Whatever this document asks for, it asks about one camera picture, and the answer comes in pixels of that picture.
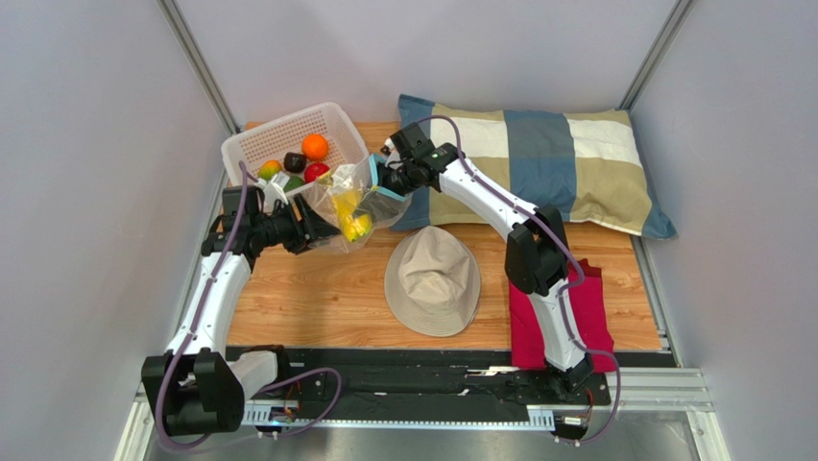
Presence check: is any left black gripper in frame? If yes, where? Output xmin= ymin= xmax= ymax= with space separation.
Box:
xmin=252 ymin=195 xmax=340 ymax=255

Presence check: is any yellow fake fruit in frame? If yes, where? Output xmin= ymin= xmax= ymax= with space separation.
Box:
xmin=331 ymin=190 xmax=373 ymax=243

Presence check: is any clear zip top bag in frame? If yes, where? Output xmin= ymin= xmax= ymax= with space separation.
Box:
xmin=258 ymin=152 xmax=414 ymax=255

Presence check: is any green fake avocado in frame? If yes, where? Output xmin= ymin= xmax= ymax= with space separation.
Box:
xmin=283 ymin=176 xmax=306 ymax=193

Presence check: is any red fake apple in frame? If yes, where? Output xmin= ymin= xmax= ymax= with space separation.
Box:
xmin=303 ymin=162 xmax=330 ymax=183

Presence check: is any dark purple fake fruit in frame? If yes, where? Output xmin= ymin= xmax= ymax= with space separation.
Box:
xmin=283 ymin=152 xmax=308 ymax=174

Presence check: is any green orange fake mango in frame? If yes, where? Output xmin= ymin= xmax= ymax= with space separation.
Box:
xmin=257 ymin=159 xmax=283 ymax=182

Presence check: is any orange fake orange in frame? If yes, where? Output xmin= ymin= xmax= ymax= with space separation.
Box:
xmin=301 ymin=133 xmax=330 ymax=162

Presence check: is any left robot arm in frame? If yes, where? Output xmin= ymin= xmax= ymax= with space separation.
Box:
xmin=141 ymin=185 xmax=341 ymax=439

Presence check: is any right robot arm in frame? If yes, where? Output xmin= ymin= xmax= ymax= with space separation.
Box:
xmin=378 ymin=123 xmax=593 ymax=397

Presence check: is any white plastic basket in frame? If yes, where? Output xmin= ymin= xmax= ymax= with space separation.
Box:
xmin=222 ymin=102 xmax=370 ymax=186

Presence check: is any beige bucket hat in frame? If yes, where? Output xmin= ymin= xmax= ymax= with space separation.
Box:
xmin=384 ymin=226 xmax=481 ymax=337

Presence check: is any plaid pillow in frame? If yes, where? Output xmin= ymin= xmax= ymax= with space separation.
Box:
xmin=397 ymin=94 xmax=678 ymax=240

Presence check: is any red folded cloth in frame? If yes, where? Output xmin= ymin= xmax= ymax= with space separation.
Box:
xmin=508 ymin=259 xmax=614 ymax=370

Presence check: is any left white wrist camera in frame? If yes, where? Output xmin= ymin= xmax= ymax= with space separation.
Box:
xmin=256 ymin=172 xmax=290 ymax=213

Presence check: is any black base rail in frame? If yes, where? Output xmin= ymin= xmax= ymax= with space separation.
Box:
xmin=263 ymin=348 xmax=613 ymax=425

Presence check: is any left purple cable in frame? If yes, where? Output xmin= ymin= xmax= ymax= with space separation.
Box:
xmin=153 ymin=159 xmax=343 ymax=453

